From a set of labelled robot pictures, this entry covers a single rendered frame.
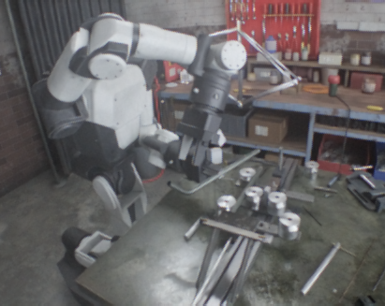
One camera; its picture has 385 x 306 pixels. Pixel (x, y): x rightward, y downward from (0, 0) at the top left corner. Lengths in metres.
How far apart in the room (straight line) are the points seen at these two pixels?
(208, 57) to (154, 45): 0.14
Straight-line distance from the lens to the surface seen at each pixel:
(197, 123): 0.64
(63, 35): 3.02
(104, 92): 0.85
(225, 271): 0.68
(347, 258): 0.79
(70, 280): 1.78
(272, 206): 0.78
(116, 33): 0.59
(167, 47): 0.61
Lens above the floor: 1.43
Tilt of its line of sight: 27 degrees down
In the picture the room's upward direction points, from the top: 5 degrees counter-clockwise
